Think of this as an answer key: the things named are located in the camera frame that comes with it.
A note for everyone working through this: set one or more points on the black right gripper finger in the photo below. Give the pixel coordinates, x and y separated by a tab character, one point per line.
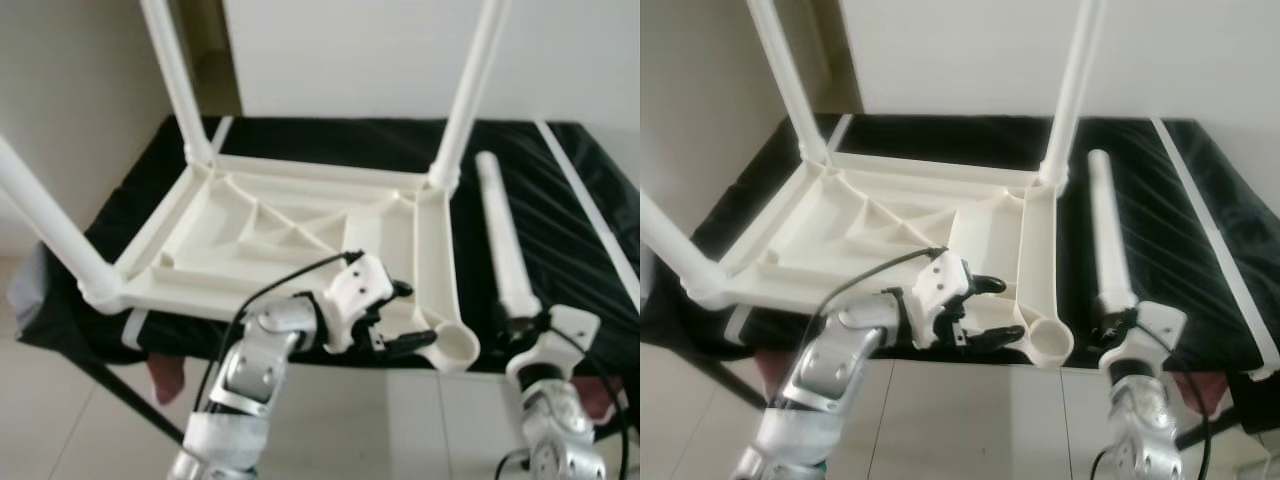
518	330
1115	328

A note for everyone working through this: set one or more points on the white plastic table leg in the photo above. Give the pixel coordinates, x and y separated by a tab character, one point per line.
503	235
788	80
1072	90
675	248
50	225
1108	230
470	90
178	80

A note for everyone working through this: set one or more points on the white plastic table top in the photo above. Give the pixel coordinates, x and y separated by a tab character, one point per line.
200	230
820	225

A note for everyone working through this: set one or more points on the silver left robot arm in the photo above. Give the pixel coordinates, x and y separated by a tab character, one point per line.
850	360
260	370

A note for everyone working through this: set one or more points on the pink cloth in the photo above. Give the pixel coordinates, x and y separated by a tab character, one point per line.
168	378
600	395
1208	393

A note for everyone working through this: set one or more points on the black table cloth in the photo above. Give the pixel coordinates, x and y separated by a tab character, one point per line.
330	140
950	135

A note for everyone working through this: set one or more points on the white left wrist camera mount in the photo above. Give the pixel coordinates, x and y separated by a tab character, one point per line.
355	285
940	280

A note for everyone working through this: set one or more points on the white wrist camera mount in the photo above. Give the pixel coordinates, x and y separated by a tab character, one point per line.
940	280
355	285
570	330
1160	325

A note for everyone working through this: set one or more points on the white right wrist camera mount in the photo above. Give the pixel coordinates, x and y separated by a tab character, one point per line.
1160	325
570	330

